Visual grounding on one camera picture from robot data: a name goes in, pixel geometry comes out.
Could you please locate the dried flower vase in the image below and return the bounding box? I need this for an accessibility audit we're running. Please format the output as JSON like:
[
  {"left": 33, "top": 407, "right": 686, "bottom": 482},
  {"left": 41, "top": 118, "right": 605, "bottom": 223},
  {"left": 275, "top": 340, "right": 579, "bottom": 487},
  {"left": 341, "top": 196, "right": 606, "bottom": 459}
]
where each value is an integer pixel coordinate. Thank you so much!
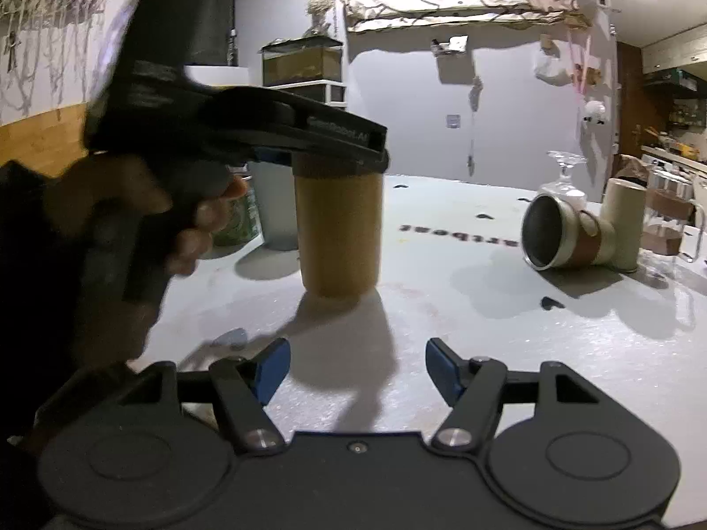
[{"left": 305, "top": 0, "right": 335, "bottom": 39}]

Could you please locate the white plastic bag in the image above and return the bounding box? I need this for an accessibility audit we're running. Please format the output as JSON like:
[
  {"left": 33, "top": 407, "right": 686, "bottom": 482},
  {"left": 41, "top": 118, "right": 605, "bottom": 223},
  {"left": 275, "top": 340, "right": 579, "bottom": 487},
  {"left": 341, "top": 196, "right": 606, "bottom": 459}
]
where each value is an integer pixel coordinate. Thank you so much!
[{"left": 533, "top": 45, "right": 571, "bottom": 85}]

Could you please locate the clear wine glass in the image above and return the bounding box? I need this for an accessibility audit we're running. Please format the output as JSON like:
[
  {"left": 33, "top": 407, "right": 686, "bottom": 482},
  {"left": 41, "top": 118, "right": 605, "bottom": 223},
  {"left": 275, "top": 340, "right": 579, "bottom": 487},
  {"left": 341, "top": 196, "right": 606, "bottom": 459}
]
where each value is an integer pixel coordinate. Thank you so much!
[{"left": 538, "top": 151, "right": 589, "bottom": 208}]

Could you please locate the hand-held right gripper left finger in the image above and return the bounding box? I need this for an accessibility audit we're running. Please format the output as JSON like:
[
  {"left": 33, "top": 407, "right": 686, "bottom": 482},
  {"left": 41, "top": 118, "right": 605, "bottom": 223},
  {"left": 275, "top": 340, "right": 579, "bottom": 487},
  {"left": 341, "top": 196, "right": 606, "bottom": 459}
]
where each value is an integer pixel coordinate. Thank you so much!
[{"left": 118, "top": 338, "right": 292, "bottom": 455}]

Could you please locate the cream cylindrical cup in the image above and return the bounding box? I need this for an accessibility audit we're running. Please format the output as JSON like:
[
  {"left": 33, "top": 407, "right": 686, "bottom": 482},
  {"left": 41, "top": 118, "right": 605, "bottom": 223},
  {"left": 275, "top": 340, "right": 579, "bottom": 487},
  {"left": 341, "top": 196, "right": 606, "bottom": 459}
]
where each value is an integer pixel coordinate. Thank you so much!
[{"left": 592, "top": 178, "right": 647, "bottom": 273}]

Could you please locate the brown paper bag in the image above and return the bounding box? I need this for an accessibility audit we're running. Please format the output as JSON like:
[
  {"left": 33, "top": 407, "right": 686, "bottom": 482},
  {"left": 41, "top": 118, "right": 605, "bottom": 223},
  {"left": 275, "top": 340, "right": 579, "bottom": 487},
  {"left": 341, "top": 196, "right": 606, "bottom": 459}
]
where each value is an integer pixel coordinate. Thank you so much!
[{"left": 612, "top": 153, "right": 655, "bottom": 184}]

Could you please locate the person's left hand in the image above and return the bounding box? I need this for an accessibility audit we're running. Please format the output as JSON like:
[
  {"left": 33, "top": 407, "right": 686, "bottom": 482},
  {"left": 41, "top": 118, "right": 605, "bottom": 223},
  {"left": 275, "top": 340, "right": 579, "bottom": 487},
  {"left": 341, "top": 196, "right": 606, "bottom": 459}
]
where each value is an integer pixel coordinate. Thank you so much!
[{"left": 58, "top": 151, "right": 249, "bottom": 278}]

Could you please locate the person's left forearm dark sleeve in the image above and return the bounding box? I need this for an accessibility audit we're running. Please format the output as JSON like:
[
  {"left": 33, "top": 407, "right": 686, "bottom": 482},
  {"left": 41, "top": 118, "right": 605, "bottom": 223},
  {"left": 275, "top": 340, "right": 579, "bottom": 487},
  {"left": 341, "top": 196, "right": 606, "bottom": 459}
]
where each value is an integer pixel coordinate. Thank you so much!
[{"left": 0, "top": 160, "right": 167, "bottom": 448}]

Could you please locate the white macrame wall shelf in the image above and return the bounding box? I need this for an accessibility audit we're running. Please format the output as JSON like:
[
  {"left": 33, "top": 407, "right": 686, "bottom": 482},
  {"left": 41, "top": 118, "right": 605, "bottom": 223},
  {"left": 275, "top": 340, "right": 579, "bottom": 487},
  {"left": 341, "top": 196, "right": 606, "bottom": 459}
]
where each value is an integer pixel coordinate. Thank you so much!
[{"left": 0, "top": 0, "right": 121, "bottom": 122}]

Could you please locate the tan cup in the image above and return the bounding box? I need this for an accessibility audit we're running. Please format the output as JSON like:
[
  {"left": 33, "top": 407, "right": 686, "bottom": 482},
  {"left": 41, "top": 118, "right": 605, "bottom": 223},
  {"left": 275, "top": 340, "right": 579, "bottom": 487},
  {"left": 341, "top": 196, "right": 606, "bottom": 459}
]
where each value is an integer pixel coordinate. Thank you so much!
[{"left": 293, "top": 155, "right": 386, "bottom": 297}]

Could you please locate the glass terrarium box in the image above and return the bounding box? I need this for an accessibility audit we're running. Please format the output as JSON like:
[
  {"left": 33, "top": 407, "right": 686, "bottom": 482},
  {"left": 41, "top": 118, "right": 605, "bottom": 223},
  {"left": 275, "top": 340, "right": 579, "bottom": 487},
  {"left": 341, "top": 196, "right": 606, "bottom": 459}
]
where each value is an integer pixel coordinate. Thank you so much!
[{"left": 261, "top": 36, "right": 344, "bottom": 88}]

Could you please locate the grey bin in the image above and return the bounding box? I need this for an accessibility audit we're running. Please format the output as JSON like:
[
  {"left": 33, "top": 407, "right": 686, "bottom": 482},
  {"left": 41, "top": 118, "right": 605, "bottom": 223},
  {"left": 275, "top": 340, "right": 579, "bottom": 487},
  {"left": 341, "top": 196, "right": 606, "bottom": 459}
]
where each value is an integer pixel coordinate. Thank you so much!
[{"left": 247, "top": 161, "right": 300, "bottom": 251}]

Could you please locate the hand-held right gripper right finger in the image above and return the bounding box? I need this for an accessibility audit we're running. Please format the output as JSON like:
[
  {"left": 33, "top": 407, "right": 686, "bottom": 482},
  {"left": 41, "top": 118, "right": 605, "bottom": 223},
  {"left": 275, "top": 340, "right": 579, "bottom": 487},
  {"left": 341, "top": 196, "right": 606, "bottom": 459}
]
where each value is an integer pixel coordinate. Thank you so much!
[{"left": 425, "top": 338, "right": 600, "bottom": 452}]

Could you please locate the glass pitcher with brown band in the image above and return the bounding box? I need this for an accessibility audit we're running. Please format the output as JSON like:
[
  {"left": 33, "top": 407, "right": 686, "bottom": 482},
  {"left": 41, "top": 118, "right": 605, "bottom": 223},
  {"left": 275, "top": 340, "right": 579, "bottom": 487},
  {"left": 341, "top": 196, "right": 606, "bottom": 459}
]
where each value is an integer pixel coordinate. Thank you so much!
[{"left": 641, "top": 168, "right": 701, "bottom": 264}]

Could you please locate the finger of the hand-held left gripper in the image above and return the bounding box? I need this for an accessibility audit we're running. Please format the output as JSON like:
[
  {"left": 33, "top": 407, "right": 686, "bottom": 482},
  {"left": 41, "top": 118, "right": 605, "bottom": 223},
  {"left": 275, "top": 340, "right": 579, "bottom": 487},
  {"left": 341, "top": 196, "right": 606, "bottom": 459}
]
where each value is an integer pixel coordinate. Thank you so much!
[{"left": 207, "top": 87, "right": 391, "bottom": 173}]

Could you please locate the hanging string ornament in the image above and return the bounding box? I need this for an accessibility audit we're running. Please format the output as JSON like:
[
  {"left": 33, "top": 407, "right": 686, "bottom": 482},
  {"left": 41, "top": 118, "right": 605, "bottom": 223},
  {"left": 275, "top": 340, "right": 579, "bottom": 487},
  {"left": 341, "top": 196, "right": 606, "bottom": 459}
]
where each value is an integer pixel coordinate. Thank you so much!
[{"left": 465, "top": 76, "right": 485, "bottom": 178}]

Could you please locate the cluttered kitchen counter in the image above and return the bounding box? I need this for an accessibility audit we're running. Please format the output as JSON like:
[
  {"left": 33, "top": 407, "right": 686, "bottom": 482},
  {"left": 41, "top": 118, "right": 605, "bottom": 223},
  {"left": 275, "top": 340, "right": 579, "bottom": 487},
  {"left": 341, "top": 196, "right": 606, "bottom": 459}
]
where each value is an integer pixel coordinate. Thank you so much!
[{"left": 639, "top": 121, "right": 707, "bottom": 173}]

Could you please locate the white plastic drawer unit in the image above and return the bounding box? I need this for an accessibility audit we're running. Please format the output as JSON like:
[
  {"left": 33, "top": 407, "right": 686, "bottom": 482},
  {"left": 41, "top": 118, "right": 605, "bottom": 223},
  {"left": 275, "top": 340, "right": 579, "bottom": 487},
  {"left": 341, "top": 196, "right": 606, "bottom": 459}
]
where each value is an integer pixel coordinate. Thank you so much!
[{"left": 265, "top": 80, "right": 349, "bottom": 109}]

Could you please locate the green patterned jar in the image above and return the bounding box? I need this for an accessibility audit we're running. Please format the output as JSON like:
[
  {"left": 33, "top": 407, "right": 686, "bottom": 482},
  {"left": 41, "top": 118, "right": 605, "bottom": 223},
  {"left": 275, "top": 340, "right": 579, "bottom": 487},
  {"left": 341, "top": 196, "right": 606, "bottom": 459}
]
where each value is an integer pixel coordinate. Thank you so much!
[{"left": 213, "top": 174, "right": 264, "bottom": 247}]

